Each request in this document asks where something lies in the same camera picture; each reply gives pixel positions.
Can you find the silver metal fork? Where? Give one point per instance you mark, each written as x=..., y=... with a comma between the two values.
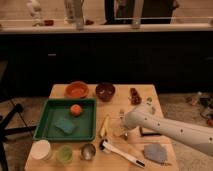
x=121, y=114

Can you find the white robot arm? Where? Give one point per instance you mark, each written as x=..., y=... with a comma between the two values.
x=194, y=136

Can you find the dark brown bowl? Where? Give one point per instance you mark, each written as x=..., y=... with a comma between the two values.
x=105, y=91

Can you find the orange red bowl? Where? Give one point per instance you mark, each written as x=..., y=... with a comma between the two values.
x=76, y=89

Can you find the dark red grape bunch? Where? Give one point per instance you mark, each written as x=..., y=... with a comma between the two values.
x=135, y=98

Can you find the orange round fruit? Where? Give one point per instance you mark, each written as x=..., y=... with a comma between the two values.
x=76, y=110

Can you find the green plastic tray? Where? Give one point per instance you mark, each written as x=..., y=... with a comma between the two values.
x=54, y=109

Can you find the green chili pepper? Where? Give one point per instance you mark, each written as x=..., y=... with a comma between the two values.
x=149, y=99

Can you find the teal sponge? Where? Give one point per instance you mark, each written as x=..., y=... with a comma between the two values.
x=65, y=125

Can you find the tan black eraser block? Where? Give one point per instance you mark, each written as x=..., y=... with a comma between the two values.
x=148, y=134

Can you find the small metal cup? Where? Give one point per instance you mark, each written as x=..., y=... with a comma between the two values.
x=88, y=151

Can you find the green plastic cup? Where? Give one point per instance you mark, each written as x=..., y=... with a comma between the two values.
x=64, y=154

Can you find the blue grey cloth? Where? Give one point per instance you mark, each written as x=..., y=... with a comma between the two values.
x=155, y=152

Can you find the white plastic cup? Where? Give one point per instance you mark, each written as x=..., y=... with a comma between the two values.
x=41, y=150

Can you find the white robot figure background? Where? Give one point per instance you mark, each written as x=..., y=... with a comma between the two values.
x=35, y=9

